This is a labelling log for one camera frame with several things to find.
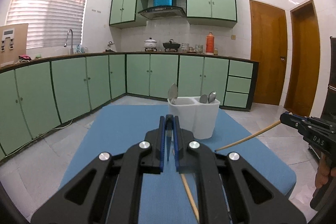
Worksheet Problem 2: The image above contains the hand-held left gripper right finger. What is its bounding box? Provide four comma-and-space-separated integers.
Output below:
173, 115, 307, 224

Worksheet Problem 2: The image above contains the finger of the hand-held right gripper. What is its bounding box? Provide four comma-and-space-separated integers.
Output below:
280, 114, 336, 136
287, 112, 336, 128

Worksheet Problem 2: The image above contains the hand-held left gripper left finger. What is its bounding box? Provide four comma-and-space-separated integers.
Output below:
30, 115, 168, 224

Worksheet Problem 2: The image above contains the black chopstick gold band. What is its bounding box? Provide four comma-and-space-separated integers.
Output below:
165, 114, 172, 161

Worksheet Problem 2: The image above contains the light wooden chopstick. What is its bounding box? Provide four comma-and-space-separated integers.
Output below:
181, 174, 200, 224
216, 120, 281, 152

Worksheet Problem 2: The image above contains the white two-compartment utensil holder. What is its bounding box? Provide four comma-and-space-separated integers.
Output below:
167, 96, 220, 140

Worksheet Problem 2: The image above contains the silver spoon patterned handle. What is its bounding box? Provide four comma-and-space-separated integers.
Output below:
167, 83, 179, 104

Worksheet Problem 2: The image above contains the person's right hand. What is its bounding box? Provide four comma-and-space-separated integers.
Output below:
316, 156, 336, 188

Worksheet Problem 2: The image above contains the blue tablecloth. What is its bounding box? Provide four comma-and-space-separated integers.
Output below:
58, 105, 297, 224

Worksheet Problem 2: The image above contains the brown wooden door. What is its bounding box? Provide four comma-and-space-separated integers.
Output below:
284, 0, 321, 117
249, 0, 288, 106

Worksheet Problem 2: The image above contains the green base cabinet unit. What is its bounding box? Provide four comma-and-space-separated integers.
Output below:
0, 52, 260, 161

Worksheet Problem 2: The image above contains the black wok with lid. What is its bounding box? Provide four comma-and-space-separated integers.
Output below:
162, 39, 181, 50

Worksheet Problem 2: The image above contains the white cooking pot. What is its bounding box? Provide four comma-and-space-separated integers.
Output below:
143, 38, 158, 50

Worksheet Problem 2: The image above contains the orange thermos flask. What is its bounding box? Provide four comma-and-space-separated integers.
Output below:
205, 32, 215, 54

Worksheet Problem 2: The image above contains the black range hood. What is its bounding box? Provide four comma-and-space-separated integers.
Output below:
137, 6, 187, 20

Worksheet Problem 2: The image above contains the chrome kitchen faucet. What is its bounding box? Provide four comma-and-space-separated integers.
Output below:
64, 29, 74, 55

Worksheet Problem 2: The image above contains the cardboard box white label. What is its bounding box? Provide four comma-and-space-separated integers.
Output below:
0, 23, 29, 67

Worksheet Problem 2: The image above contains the white window blind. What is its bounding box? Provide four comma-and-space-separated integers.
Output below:
6, 0, 93, 50

